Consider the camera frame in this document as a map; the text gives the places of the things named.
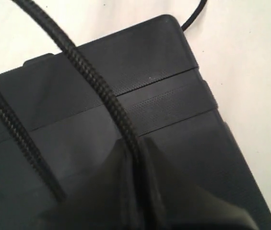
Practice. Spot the black plastic carrying case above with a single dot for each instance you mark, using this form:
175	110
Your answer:
153	72

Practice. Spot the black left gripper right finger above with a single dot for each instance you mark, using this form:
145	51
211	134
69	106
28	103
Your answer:
182	204

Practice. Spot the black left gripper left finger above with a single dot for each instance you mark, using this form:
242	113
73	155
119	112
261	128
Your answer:
106	201

